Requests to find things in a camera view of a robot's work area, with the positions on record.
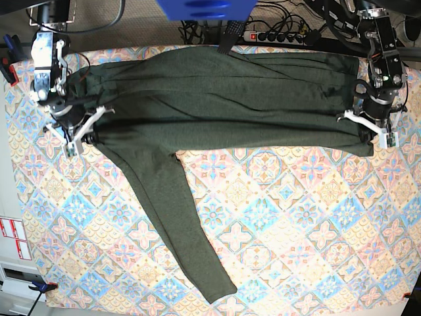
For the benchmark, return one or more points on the black remote control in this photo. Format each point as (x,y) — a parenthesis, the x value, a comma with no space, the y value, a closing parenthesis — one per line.
(234,29)

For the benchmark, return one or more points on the blue plastic box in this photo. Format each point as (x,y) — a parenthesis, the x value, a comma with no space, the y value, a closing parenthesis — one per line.
(207,9)

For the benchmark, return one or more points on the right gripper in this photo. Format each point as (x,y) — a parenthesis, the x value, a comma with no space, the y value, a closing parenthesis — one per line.
(71,115)

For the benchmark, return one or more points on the colourful patterned tablecloth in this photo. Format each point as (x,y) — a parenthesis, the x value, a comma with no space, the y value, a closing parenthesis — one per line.
(300,230)

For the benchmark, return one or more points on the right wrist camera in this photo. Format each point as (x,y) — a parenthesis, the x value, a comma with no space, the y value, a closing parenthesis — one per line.
(73,149)

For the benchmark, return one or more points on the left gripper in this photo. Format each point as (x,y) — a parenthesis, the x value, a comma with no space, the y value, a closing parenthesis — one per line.
(373,114)

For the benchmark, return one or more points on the dark green long-sleeve shirt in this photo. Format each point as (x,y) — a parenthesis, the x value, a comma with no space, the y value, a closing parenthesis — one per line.
(198,99)

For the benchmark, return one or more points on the white power strip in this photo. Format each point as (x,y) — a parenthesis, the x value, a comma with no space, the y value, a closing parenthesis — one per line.
(273,38)

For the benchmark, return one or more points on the red white stickers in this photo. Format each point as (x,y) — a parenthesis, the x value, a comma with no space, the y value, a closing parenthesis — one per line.
(14,244)

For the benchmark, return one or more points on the blue clamp bottom left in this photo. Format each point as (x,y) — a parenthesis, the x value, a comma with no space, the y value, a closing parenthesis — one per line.
(41,288)

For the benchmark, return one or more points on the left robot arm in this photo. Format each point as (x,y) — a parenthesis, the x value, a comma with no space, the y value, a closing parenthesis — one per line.
(387,75)

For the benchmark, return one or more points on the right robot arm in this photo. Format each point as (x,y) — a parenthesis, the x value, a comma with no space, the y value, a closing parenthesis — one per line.
(49,49)

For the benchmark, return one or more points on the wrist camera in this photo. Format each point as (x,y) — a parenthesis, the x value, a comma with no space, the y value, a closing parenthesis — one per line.
(388,140)
(73,149)

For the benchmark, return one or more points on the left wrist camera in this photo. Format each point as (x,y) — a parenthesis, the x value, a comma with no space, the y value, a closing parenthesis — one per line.
(388,140)

